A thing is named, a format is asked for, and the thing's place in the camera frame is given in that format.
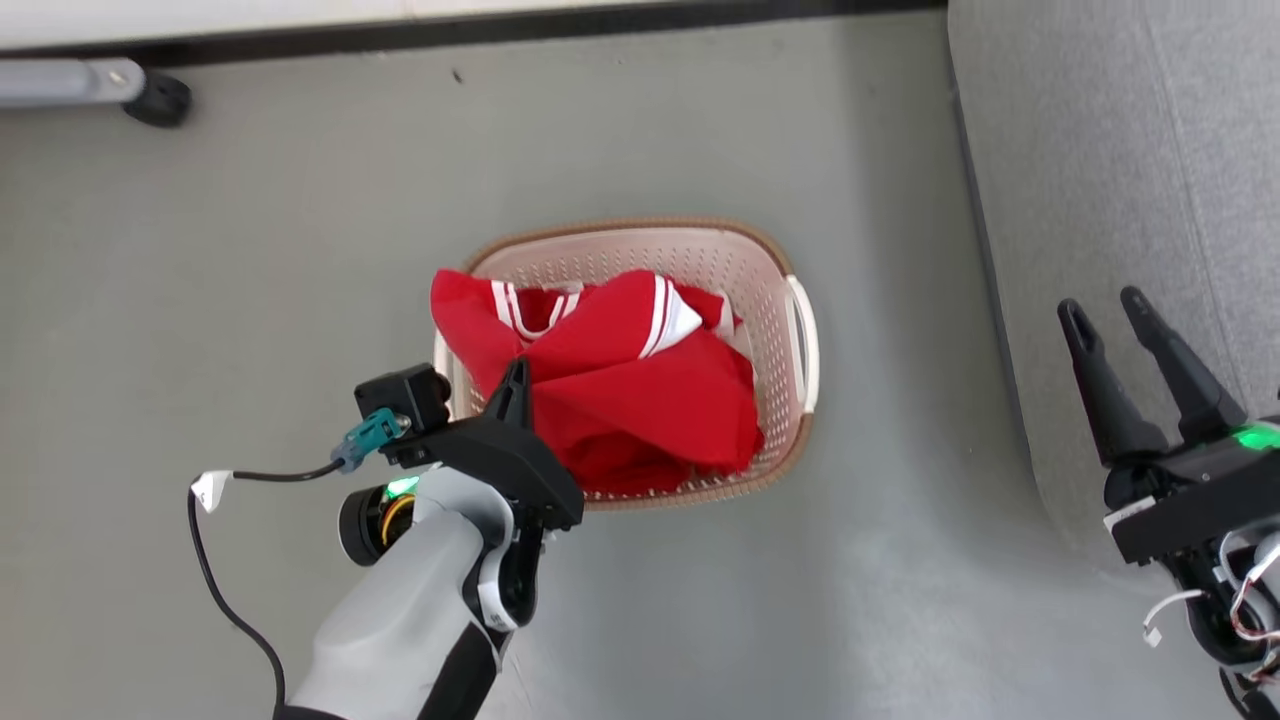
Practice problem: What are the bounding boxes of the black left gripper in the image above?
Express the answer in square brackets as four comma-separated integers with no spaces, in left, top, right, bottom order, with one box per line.
[383,357,585,532]

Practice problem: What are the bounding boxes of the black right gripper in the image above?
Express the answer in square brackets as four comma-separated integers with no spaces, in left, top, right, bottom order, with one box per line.
[1057,286,1280,567]

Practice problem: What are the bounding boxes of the red garment with white stripes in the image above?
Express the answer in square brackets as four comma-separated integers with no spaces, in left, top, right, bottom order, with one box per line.
[430,268,746,401]

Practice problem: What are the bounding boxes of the beige perforated laundry basket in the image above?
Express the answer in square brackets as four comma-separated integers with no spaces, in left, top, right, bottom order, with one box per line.
[433,218,821,511]

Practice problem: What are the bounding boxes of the grey fabric sofa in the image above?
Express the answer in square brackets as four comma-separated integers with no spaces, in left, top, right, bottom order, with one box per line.
[947,0,1280,576]

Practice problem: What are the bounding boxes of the black baseboard strip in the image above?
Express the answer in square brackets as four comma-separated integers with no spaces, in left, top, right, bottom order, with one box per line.
[130,0,948,69]

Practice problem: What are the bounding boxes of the black rubber foot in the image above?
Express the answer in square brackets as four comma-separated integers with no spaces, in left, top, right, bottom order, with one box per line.
[122,72,193,129]

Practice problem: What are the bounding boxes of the thin white and red wires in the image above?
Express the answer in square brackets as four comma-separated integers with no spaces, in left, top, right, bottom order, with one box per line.
[1142,530,1280,651]

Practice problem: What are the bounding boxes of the white cable label tag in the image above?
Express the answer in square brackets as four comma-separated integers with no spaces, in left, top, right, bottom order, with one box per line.
[190,470,234,514]

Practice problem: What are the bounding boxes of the grey metal floor bracket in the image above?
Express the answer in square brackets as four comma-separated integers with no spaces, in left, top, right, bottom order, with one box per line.
[0,57,147,109]

